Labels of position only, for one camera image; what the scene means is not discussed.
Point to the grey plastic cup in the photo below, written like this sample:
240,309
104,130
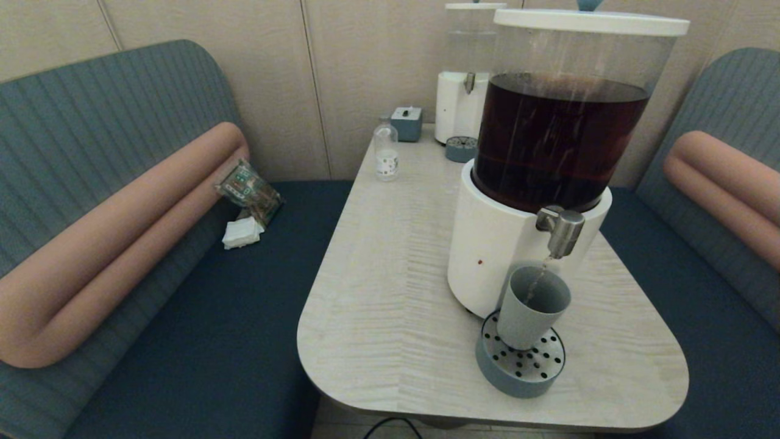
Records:
529,311

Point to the large steel dispenser tap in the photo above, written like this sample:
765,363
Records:
565,235

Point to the small clear plastic bottle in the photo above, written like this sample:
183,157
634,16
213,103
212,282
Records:
386,158

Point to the blue-grey square box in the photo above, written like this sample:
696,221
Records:
407,127

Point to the small blue-grey drip tray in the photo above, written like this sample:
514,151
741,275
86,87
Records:
460,151

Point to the large tea drink dispenser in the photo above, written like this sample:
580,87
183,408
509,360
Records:
506,244

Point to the small water drink dispenser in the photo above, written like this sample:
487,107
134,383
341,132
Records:
454,110

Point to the green snack packet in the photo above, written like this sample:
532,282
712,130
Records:
247,186

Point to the white folded napkin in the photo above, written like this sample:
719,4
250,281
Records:
242,233

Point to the small steel dispenser tap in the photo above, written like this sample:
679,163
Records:
469,83

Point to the large blue-grey drip tray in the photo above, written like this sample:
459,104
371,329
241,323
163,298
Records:
512,379

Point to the blue bench seat cushion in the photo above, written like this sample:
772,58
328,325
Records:
731,390
213,341

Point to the small white dispenser lid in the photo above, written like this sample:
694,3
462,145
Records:
475,6

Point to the large white dispenser lid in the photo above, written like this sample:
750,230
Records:
591,23

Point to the pink bolster cushion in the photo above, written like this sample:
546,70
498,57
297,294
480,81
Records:
91,268
725,177

